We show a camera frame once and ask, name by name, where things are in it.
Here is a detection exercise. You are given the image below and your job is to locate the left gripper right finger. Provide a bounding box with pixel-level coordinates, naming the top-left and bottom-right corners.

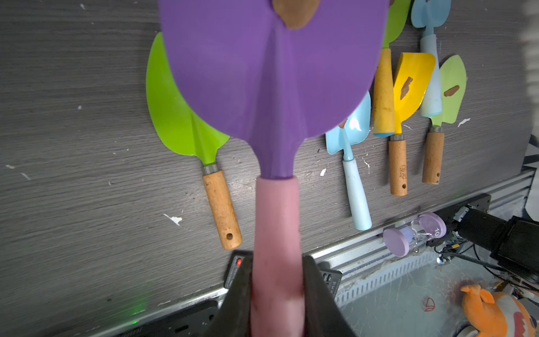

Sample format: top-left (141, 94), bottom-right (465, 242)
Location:
top-left (303, 256), bottom-right (355, 336)

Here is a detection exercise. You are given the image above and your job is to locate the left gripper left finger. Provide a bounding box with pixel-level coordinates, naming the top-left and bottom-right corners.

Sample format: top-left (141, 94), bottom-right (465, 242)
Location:
top-left (204, 251), bottom-right (253, 336)

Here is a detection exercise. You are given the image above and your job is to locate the purple trowel pink handle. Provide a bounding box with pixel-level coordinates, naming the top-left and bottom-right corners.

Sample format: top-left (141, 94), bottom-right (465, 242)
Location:
top-left (159, 1), bottom-right (390, 336)

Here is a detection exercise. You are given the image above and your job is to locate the white blue cleaning brush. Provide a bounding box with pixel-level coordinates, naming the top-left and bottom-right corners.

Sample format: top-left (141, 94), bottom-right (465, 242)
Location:
top-left (521, 0), bottom-right (538, 138)

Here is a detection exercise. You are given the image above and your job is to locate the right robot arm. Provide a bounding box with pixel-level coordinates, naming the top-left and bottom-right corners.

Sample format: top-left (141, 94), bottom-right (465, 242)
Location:
top-left (428, 193), bottom-right (538, 291)

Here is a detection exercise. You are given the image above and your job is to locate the light blue scoop trowel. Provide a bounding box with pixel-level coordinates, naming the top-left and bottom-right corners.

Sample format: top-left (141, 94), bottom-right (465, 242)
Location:
top-left (326, 93), bottom-right (372, 231)

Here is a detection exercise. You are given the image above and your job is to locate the green pointed trowel front row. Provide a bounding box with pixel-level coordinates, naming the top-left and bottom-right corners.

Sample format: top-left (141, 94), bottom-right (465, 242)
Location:
top-left (145, 32), bottom-right (243, 251)

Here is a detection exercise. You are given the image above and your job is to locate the yellow scoop trowel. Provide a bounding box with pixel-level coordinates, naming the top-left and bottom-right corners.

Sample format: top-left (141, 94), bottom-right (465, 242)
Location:
top-left (388, 53), bottom-right (428, 197)

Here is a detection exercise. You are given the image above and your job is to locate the light green small trowel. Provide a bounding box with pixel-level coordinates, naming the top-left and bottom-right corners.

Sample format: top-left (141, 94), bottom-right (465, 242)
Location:
top-left (422, 55), bottom-right (467, 185)

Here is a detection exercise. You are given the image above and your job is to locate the light blue pointed trowel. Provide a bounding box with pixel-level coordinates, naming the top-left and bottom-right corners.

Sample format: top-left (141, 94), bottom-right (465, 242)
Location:
top-left (410, 0), bottom-right (452, 117)

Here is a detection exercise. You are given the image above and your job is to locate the black remote control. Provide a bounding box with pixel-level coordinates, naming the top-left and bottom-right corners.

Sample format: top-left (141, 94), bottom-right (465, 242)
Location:
top-left (223, 250), bottom-right (342, 298)

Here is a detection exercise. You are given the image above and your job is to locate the purple sand timer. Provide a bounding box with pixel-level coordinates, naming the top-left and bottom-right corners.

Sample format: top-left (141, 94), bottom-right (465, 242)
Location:
top-left (383, 212), bottom-right (447, 258)

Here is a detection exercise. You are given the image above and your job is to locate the orange plush toy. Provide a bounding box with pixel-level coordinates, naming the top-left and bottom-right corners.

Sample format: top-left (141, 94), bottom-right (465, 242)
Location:
top-left (460, 284), bottom-right (538, 336)

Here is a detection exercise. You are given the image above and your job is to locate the green trowel yellow handle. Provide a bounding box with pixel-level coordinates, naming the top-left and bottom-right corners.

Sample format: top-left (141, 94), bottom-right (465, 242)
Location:
top-left (373, 0), bottom-right (411, 138)

